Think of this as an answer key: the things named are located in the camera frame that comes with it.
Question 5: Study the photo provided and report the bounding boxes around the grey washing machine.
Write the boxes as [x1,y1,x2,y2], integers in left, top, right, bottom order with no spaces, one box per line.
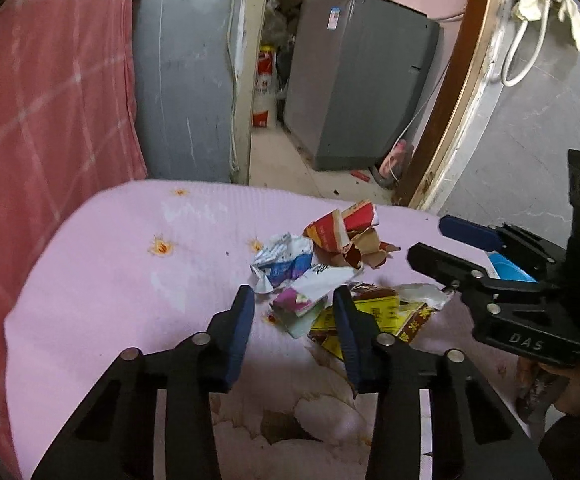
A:
[282,0,440,172]

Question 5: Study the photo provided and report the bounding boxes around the pink slipper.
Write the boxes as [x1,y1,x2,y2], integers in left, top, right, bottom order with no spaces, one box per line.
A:
[380,141,415,181]

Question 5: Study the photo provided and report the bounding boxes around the blue plastic bucket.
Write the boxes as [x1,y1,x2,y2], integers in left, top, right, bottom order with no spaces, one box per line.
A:
[487,251,538,283]

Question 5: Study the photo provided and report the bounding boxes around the light pink towel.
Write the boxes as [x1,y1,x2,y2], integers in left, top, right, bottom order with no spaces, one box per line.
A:
[4,179,545,480]

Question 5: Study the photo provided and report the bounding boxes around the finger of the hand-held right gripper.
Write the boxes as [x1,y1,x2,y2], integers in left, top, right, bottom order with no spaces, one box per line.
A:
[407,242,560,318]
[440,214,568,281]

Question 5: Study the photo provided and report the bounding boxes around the white rubber gloves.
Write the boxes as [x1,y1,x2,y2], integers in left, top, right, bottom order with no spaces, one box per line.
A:
[512,0,580,51]

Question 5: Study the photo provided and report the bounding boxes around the yellow red wrapper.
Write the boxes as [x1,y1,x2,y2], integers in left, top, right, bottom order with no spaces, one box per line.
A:
[309,292,438,361]

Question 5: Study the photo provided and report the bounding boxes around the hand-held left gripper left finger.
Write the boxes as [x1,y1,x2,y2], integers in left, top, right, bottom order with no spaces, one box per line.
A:
[30,285,257,480]

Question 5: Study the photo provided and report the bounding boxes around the blue white wrapper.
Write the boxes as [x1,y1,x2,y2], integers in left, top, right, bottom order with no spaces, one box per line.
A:
[250,232,315,293]

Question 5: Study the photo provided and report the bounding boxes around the white purple wrapper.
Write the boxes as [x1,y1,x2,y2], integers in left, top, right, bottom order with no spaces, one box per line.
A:
[270,262,365,338]

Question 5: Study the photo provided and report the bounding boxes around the red white carton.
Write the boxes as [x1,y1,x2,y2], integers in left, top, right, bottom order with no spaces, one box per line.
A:
[303,199,401,268]

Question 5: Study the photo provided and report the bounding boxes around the wooden door frame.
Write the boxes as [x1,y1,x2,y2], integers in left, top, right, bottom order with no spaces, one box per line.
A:
[230,0,520,211]

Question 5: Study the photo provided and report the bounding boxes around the person's right hand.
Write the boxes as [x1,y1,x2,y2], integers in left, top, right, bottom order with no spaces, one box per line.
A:
[517,357,580,417]

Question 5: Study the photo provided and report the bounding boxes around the pink plaid cloth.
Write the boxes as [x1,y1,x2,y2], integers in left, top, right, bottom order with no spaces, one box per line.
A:
[0,0,148,480]

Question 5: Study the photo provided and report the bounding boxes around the white paper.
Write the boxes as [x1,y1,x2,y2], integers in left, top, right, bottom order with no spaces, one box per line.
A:
[397,282,454,311]

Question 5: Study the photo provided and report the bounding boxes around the red white bottle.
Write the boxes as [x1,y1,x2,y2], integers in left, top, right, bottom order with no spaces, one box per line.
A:
[251,45,278,128]

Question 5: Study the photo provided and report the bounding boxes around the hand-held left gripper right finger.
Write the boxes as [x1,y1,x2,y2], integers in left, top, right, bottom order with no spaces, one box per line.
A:
[332,285,553,480]

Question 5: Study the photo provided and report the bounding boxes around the person's right forearm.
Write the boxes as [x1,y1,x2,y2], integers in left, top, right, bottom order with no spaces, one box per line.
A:
[537,407,580,480]

